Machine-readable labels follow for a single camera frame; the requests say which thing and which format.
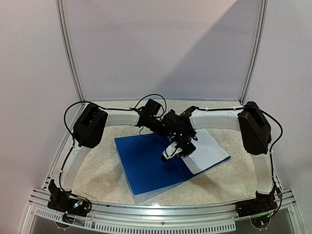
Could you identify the aluminium front rail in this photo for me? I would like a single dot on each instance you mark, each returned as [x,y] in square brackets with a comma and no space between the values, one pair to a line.
[111,218]

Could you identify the right aluminium corner post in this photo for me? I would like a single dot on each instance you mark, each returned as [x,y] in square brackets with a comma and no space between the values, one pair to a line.
[255,50]

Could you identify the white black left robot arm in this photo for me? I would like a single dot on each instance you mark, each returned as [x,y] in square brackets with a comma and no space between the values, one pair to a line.
[88,130]

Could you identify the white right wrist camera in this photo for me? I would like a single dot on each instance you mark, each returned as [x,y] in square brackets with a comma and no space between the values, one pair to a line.
[171,151]

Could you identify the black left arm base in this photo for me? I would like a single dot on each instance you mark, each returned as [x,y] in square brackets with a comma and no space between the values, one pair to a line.
[66,202]

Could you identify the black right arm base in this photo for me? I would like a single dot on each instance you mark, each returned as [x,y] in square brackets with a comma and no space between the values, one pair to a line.
[262,203]

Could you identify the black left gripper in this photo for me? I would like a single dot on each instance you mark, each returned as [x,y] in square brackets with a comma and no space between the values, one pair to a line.
[162,132]

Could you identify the blue plastic clip folder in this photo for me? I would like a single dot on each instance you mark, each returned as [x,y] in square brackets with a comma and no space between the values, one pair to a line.
[140,157]

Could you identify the aluminium corner post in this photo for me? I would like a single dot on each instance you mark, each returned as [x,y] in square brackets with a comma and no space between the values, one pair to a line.
[255,50]
[68,50]

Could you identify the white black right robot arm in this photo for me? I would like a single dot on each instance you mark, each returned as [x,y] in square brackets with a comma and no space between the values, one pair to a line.
[249,120]

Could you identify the left aluminium corner post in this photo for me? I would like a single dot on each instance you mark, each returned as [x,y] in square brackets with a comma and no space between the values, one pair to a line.
[68,50]

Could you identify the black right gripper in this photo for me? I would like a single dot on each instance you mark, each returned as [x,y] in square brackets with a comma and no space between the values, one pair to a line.
[186,149]

